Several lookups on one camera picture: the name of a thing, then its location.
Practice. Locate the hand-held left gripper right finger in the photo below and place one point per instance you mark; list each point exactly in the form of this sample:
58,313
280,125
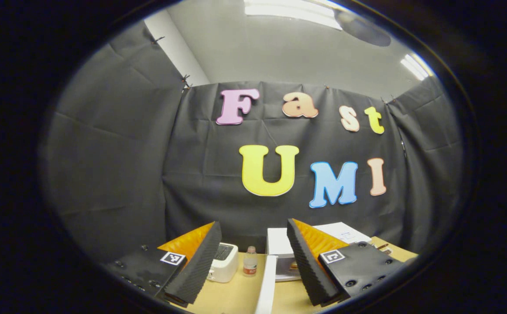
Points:
308,266

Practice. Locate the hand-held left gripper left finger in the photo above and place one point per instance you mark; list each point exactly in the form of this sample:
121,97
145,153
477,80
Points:
196,270

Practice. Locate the white microwave oven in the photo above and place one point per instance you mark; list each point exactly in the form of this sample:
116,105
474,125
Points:
277,244

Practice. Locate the white toaster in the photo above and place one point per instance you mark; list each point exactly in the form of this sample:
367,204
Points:
225,268

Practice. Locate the clear water bottle red label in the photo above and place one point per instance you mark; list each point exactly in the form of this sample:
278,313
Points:
250,261

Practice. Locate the brown wooden spoon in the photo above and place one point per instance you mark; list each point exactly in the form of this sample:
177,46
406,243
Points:
382,246

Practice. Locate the black backdrop cloth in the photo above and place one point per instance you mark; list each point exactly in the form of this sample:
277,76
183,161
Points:
118,174

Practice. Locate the ceiling light panel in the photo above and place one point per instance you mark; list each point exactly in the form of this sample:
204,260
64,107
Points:
288,11
416,67

